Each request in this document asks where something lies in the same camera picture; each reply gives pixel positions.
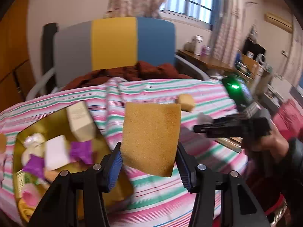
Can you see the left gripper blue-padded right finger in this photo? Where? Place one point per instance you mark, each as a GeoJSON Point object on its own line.
{"type": "Point", "coordinates": [239, 207]}

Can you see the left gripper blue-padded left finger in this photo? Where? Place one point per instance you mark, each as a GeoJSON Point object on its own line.
{"type": "Point", "coordinates": [58, 206]}

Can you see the pink roll item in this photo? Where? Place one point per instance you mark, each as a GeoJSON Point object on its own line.
{"type": "Point", "coordinates": [32, 194]}

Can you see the small yellow sponge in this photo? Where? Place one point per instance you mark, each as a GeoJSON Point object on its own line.
{"type": "Point", "coordinates": [186, 101]}

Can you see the cream herbal medicine box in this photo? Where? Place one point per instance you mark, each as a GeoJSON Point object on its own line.
{"type": "Point", "coordinates": [81, 123]}

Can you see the large yellow sponge sheet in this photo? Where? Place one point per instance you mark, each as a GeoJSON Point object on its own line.
{"type": "Point", "coordinates": [150, 137]}

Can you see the person's right hand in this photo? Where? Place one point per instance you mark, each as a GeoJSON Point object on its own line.
{"type": "Point", "coordinates": [275, 143]}

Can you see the red cushion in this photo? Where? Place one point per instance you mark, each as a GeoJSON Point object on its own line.
{"type": "Point", "coordinates": [288, 120]}

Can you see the striped pink green bed sheet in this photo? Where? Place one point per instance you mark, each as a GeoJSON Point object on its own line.
{"type": "Point", "coordinates": [156, 200]}

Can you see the white desk fan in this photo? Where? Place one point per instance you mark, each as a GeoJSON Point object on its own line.
{"type": "Point", "coordinates": [261, 59]}

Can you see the wooden desk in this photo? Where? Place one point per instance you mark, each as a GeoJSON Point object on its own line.
{"type": "Point", "coordinates": [208, 64]}

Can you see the purple box on desk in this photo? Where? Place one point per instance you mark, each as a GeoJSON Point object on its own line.
{"type": "Point", "coordinates": [205, 51]}

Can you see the right floral curtain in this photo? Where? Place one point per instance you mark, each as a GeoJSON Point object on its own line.
{"type": "Point", "coordinates": [225, 38]}

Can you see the white product box on desk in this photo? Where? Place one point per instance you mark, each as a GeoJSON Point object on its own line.
{"type": "Point", "coordinates": [197, 44]}

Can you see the rust red blanket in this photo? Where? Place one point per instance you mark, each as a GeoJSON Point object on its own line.
{"type": "Point", "coordinates": [140, 71]}

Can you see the wooden wardrobe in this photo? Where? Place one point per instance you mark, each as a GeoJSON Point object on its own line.
{"type": "Point", "coordinates": [16, 72]}

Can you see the window with grille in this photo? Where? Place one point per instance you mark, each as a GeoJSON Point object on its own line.
{"type": "Point", "coordinates": [200, 12]}

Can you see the grey yellow blue headboard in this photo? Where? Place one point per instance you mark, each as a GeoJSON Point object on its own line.
{"type": "Point", "coordinates": [111, 43]}

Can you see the wall air conditioner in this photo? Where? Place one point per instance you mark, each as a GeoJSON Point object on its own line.
{"type": "Point", "coordinates": [279, 22]}

